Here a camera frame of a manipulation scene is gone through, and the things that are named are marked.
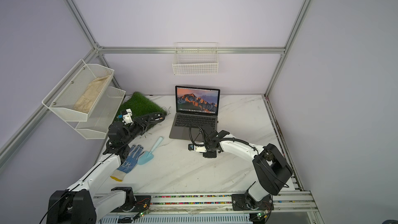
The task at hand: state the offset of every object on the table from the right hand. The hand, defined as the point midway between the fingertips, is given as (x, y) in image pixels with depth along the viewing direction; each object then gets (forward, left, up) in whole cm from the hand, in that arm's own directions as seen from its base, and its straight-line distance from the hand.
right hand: (208, 149), depth 89 cm
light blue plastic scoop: (-2, +36, -3) cm, 36 cm away
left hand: (+10, +29, +20) cm, 37 cm away
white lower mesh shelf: (+21, +65, +9) cm, 69 cm away
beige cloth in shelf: (+15, +62, +28) cm, 69 cm away
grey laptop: (+30, +8, +4) cm, 31 cm away
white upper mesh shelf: (+15, +66, +30) cm, 74 cm away
